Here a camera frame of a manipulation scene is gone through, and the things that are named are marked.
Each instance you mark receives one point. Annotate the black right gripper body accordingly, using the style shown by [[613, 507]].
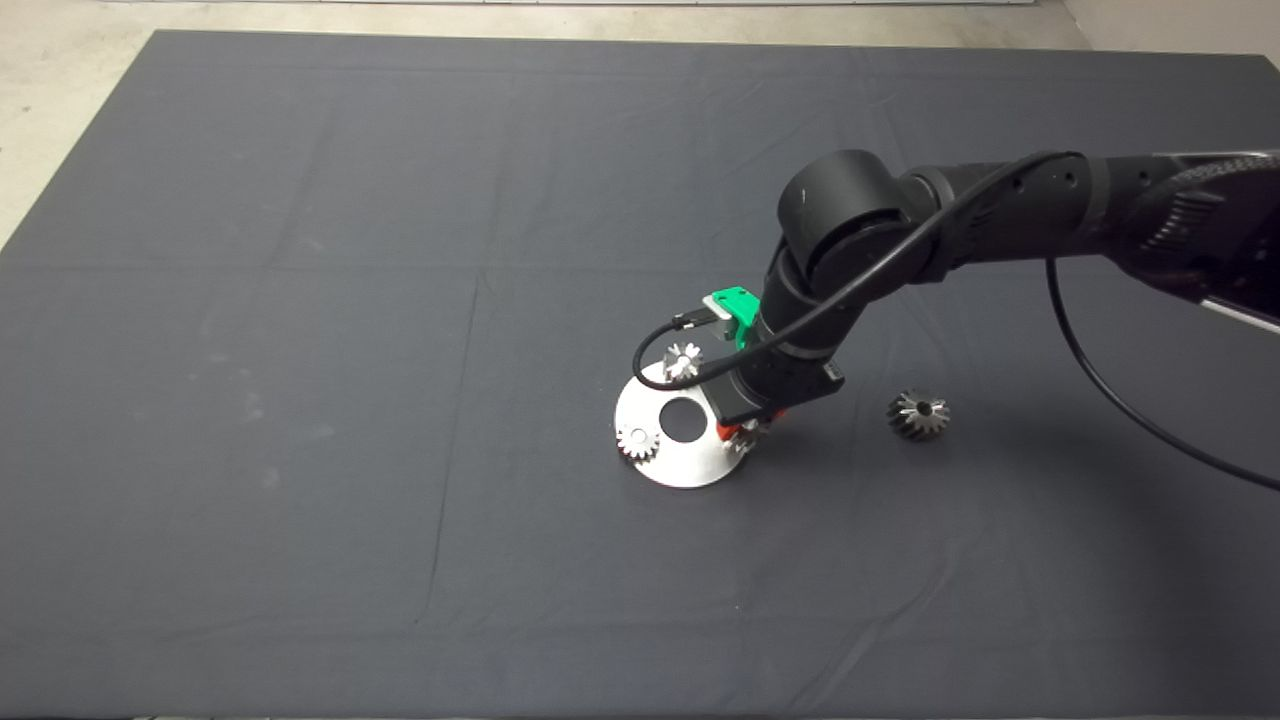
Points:
[[770, 398]]

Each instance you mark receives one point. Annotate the small steel gear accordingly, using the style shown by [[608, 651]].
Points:
[[745, 438], [683, 362], [638, 442]]

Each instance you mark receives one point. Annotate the large steel gear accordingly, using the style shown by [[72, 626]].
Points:
[[918, 415]]

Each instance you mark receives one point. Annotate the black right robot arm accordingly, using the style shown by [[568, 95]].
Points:
[[1000, 210]]

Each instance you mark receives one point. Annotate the round metal plate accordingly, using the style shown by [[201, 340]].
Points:
[[680, 465]]

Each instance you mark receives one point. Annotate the dark grey table cloth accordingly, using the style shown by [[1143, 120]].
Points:
[[300, 400]]

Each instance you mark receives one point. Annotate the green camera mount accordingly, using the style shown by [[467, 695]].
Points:
[[740, 305]]

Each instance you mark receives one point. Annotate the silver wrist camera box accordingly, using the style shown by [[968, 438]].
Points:
[[720, 310]]

